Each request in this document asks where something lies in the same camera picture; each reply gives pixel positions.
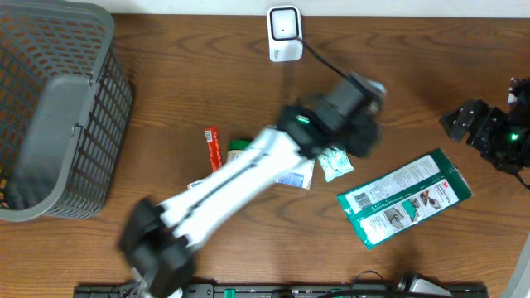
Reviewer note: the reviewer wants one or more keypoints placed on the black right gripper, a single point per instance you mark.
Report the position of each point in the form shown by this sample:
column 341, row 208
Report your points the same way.
column 480, row 139

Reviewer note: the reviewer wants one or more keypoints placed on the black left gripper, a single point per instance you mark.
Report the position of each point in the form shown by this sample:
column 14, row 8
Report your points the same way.
column 371, row 136

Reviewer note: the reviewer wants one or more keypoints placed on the light blue wipes pack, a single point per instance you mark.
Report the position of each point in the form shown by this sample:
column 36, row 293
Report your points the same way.
column 335, row 163

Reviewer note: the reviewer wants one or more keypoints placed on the blue white packet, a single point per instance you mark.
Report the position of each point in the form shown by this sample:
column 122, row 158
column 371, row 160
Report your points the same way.
column 300, row 177

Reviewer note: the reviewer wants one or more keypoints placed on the green white 3M package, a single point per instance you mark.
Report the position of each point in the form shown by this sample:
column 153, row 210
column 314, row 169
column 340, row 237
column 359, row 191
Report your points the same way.
column 389, row 205

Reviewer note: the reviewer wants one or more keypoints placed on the green lid jar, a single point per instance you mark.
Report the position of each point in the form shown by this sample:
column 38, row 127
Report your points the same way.
column 236, row 148

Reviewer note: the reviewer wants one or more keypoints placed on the orange tissue packet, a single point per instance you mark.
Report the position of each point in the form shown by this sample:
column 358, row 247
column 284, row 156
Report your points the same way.
column 194, row 184

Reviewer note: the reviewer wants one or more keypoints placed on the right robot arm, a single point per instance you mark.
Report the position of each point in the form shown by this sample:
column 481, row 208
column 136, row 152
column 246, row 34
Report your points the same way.
column 517, row 166

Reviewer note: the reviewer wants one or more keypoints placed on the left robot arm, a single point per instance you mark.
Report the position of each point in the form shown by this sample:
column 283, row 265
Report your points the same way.
column 160, row 240

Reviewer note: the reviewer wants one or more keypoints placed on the white barcode scanner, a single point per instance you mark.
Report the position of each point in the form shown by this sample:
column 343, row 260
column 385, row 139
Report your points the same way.
column 284, row 32

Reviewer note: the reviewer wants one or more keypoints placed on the red stick sachet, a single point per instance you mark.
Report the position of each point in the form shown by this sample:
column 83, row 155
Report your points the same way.
column 213, row 144

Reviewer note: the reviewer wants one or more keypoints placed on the grey plastic basket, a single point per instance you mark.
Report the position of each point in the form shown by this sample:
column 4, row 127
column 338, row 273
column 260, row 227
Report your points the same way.
column 65, row 106

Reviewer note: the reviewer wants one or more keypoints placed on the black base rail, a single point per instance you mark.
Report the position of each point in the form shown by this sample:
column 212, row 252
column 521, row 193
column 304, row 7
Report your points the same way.
column 213, row 291

